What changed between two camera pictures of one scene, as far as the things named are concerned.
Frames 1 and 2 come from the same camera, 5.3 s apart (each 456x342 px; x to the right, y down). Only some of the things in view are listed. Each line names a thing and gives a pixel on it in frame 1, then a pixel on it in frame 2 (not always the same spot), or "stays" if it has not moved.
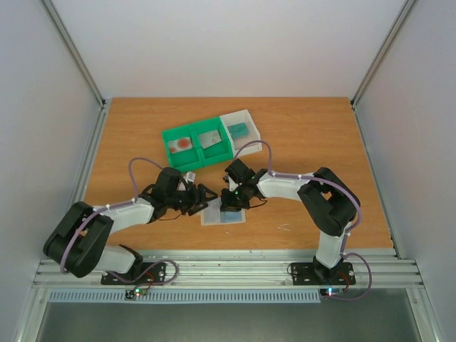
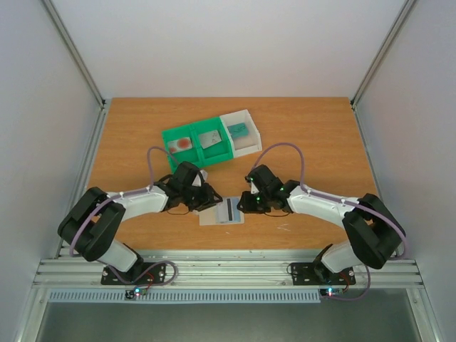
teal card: [239, 130] stays
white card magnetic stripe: [209, 139] stays
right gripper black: [231, 198] to [253, 202]
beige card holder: [212, 214] stays
